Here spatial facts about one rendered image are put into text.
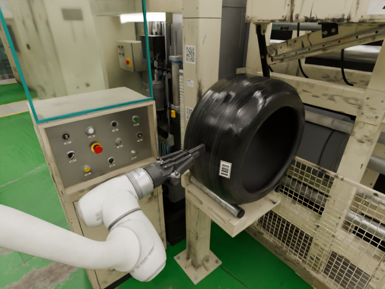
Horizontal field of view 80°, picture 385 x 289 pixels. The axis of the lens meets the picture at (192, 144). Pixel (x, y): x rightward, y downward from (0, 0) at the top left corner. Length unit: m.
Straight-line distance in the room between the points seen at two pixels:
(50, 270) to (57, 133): 1.29
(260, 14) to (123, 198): 0.94
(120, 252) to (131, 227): 0.07
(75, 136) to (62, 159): 0.13
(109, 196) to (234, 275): 1.44
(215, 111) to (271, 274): 1.46
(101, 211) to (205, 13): 0.84
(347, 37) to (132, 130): 1.06
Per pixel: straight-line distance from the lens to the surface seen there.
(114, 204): 0.67
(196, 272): 1.94
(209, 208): 1.19
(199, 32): 1.07
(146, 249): 0.63
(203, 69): 1.10
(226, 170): 0.82
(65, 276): 2.15
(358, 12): 1.00
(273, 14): 1.15
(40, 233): 0.51
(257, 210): 1.25
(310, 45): 1.21
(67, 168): 1.28
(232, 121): 0.79
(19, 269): 2.36
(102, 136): 1.26
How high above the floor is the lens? 1.64
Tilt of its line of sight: 28 degrees down
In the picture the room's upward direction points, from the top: straight up
